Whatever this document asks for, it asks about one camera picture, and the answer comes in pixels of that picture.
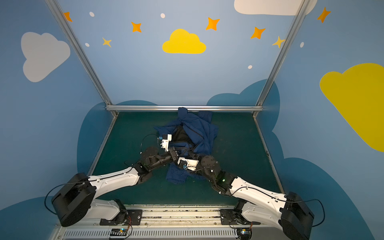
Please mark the left small circuit board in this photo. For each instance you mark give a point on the left small circuit board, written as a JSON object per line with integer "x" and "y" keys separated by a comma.
{"x": 118, "y": 234}

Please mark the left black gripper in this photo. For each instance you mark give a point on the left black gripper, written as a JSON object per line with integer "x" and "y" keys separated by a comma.
{"x": 173, "y": 154}

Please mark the right floor aluminium rail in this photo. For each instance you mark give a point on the right floor aluminium rail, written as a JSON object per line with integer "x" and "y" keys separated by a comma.
{"x": 268, "y": 155}

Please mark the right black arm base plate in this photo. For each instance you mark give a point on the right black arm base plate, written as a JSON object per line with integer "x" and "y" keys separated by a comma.
{"x": 233, "y": 217}

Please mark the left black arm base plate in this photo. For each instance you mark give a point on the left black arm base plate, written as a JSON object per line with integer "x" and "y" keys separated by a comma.
{"x": 124, "y": 218}

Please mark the small circuit board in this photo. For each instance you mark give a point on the small circuit board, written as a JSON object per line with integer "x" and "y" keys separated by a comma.
{"x": 243, "y": 234}
{"x": 118, "y": 234}

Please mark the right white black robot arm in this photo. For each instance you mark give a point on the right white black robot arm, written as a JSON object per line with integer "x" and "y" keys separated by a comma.
{"x": 288, "y": 213}

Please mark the aluminium corner post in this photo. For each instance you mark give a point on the aluminium corner post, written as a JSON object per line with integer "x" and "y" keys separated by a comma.
{"x": 290, "y": 37}
{"x": 59, "y": 15}

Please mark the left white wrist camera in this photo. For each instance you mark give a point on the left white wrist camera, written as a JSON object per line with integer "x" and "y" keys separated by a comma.
{"x": 165, "y": 141}

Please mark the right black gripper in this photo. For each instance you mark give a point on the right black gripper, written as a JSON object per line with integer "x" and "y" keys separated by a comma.
{"x": 194, "y": 156}

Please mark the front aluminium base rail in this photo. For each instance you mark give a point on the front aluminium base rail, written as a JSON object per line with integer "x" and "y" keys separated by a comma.
{"x": 166, "y": 223}

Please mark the blue jacket with black lining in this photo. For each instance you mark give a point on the blue jacket with black lining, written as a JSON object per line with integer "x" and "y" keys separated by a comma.
{"x": 191, "y": 132}

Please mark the left aluminium corner post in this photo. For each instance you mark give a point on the left aluminium corner post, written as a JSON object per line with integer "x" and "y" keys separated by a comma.
{"x": 59, "y": 15}

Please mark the left floor aluminium rail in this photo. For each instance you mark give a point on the left floor aluminium rail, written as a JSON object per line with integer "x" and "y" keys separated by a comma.
{"x": 102, "y": 146}

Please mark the floor aluminium rail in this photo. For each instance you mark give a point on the floor aluminium rail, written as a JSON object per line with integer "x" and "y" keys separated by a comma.
{"x": 268, "y": 155}
{"x": 102, "y": 146}

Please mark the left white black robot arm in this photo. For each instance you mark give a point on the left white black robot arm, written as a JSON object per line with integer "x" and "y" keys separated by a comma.
{"x": 77, "y": 199}

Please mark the right small circuit board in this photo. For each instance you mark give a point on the right small circuit board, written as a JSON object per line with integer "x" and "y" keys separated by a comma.
{"x": 243, "y": 234}

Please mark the right aluminium corner post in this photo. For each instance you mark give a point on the right aluminium corner post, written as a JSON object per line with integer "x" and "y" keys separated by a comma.
{"x": 290, "y": 37}

